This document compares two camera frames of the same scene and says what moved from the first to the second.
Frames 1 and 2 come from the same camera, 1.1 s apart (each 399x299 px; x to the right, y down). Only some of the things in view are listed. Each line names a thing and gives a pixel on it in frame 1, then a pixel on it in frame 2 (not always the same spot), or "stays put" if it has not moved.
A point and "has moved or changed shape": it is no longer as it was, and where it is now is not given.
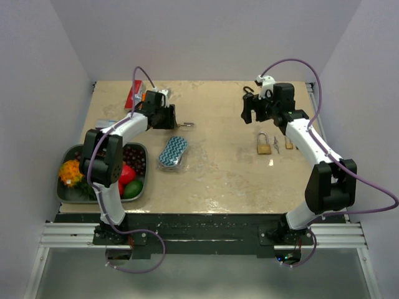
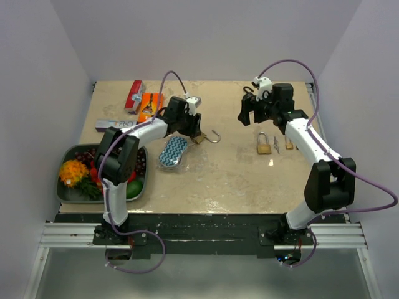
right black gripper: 249,104 stays put
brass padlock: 186,124 has moved or changed shape
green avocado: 132,189 stays put
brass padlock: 263,149 stays put
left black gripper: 171,123 to 194,128
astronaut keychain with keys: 275,144 stays put
